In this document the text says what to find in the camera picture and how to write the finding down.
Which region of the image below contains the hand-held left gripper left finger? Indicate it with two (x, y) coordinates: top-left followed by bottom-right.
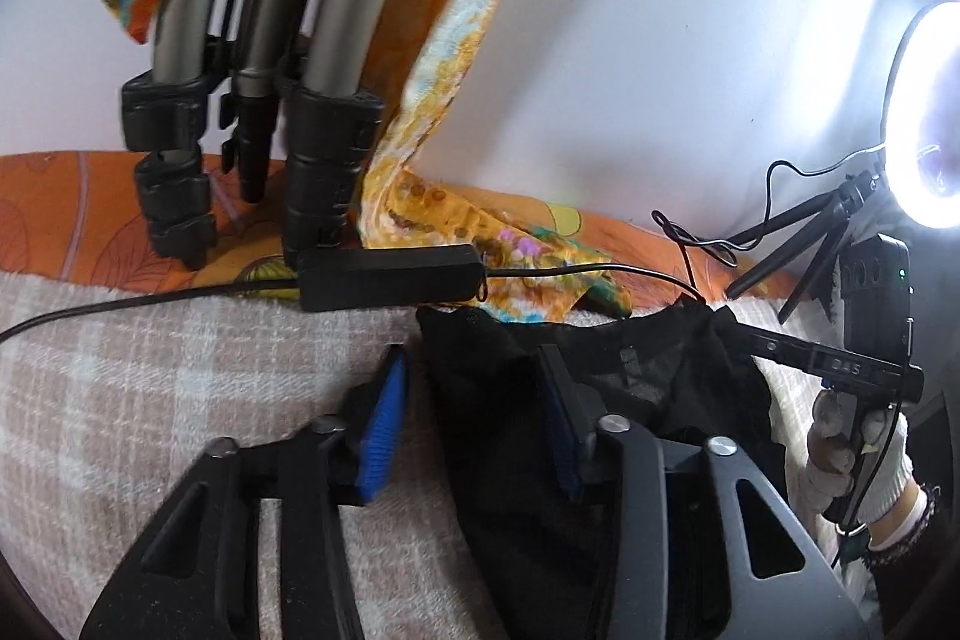
(79, 346), (410, 640)

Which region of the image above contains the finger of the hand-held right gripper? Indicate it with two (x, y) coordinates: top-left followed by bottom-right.
(720, 310), (822, 378)

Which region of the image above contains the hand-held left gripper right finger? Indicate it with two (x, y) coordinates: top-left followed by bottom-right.
(538, 344), (871, 640)

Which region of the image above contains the black t-shirt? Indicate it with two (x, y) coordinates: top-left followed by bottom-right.
(415, 299), (788, 640)

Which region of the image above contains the person's right forearm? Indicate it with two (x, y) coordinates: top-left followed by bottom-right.
(862, 479), (947, 573)

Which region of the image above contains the person's right hand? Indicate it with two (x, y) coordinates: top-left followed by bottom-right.
(802, 389), (914, 530)

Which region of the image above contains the checkered beige blanket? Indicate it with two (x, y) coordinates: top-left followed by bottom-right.
(0, 269), (826, 640)

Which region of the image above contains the folded grey tripod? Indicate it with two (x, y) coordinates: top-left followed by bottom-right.
(120, 0), (387, 272)

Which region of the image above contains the colourful patterned scarf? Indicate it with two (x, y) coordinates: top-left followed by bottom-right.
(26, 0), (635, 319)

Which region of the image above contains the black cable with inline controller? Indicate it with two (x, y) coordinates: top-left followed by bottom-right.
(0, 143), (893, 345)

